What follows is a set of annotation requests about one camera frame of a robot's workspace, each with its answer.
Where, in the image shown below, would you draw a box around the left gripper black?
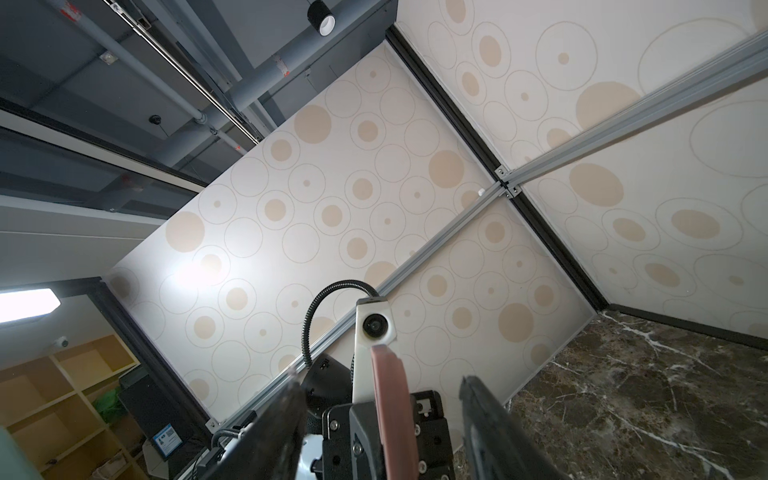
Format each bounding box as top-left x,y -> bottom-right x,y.
320,390 -> 455,479

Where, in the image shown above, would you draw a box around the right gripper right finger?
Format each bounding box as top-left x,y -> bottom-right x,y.
459,376 -> 564,479

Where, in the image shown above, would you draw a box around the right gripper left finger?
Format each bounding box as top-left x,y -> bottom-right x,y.
199,378 -> 307,479

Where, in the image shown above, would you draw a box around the phone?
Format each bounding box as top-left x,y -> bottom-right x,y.
373,345 -> 419,479

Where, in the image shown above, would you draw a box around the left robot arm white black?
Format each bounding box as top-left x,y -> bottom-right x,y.
197,355 -> 455,479

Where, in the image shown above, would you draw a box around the computer monitor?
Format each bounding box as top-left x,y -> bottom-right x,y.
118,366 -> 202,469

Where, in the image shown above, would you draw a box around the wooden shelf unit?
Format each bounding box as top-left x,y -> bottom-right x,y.
1,335 -> 149,479

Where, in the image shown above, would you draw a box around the ceiling lamp panel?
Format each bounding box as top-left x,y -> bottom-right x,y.
0,288 -> 61,325

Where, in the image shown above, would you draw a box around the black spotlight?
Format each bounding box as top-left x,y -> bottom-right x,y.
307,0 -> 336,37

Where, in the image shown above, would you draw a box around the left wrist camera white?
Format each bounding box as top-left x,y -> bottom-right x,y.
352,297 -> 397,404

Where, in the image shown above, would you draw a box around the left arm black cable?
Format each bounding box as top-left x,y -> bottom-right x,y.
301,279 -> 380,368

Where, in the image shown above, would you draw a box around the diagonal aluminium rail left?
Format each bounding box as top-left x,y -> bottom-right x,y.
206,182 -> 520,433

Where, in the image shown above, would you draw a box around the horizontal aluminium rail back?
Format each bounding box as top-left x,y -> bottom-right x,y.
501,31 -> 767,188

